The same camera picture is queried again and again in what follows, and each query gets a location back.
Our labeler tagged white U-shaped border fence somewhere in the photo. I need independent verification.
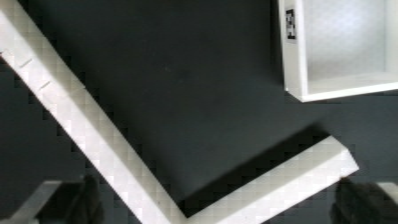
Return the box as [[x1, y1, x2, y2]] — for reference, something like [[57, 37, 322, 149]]
[[0, 0, 359, 224]]

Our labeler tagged white drawer without knob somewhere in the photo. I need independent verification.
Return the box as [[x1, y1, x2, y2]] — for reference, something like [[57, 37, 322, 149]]
[[278, 0, 398, 102]]

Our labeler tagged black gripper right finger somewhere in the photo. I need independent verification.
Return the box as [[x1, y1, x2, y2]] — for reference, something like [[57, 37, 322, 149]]
[[331, 178, 398, 224]]

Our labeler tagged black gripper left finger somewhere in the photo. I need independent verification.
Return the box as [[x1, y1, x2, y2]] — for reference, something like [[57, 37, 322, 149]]
[[6, 174, 107, 224]]

